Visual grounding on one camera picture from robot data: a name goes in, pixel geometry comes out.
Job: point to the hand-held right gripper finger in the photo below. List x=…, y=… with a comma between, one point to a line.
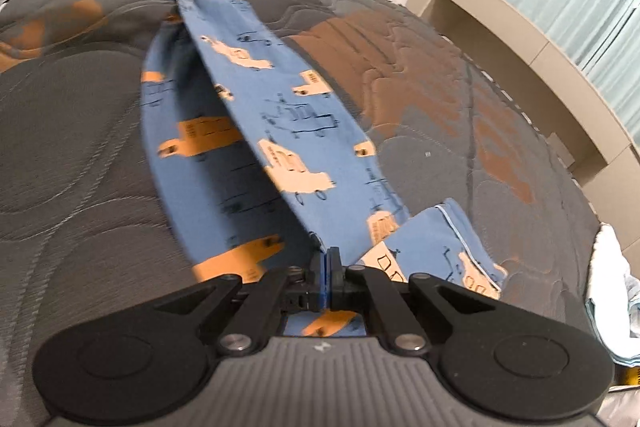
x=330, y=289
x=320, y=292

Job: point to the blue printed pants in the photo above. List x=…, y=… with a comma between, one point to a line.
x=280, y=122

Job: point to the white folded towel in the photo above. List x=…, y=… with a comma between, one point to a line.
x=612, y=297

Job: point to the beige window bench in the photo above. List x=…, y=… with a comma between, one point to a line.
x=530, y=52

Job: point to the yellow black object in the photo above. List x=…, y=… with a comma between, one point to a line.
x=629, y=376

